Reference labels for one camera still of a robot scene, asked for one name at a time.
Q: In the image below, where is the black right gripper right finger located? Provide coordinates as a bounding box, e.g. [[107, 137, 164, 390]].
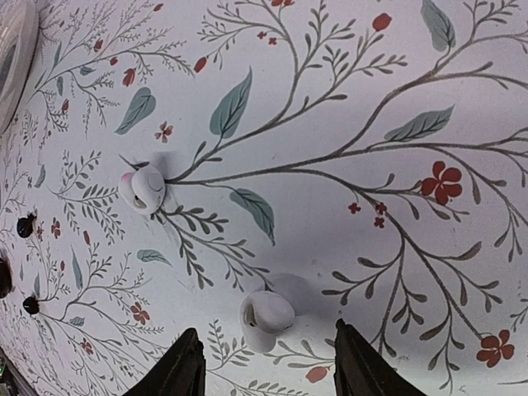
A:
[[333, 319, 425, 396]]

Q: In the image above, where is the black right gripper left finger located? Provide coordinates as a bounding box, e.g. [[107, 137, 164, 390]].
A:
[[127, 328, 205, 396]]

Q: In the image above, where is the white earbud partial top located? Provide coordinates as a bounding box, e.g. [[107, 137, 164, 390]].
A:
[[239, 273, 313, 354]]

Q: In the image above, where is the white earbud silicone tip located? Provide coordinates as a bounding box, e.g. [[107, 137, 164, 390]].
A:
[[118, 151, 172, 215]]

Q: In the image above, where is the black open earbud case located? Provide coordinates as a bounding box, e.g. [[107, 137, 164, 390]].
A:
[[0, 260, 12, 299]]

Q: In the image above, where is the black earbud lower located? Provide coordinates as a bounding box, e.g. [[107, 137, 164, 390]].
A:
[[22, 295, 40, 315]]

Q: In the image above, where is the black earbud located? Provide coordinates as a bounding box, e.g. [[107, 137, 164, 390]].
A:
[[16, 214, 35, 238], [22, 295, 40, 315]]

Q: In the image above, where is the black earbud upper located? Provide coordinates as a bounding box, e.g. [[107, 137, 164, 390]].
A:
[[16, 214, 35, 238]]

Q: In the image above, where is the grey swirl ceramic plate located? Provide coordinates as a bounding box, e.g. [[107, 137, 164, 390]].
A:
[[1, 0, 39, 134]]

